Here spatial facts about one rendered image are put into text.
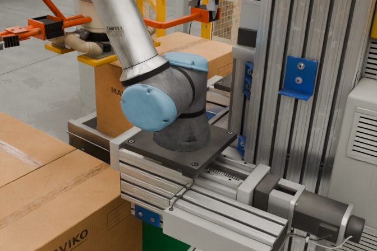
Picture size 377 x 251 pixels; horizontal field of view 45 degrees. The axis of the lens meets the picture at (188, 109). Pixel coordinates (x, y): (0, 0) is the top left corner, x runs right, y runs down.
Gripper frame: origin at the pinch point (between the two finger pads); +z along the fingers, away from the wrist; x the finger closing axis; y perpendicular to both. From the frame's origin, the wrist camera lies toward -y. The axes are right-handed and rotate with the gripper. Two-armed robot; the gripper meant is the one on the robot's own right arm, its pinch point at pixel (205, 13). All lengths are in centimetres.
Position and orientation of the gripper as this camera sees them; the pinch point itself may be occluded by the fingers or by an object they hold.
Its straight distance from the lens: 180.6
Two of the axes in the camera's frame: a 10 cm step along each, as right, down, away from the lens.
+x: 7.8, 3.0, -5.5
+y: -6.2, 3.2, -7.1
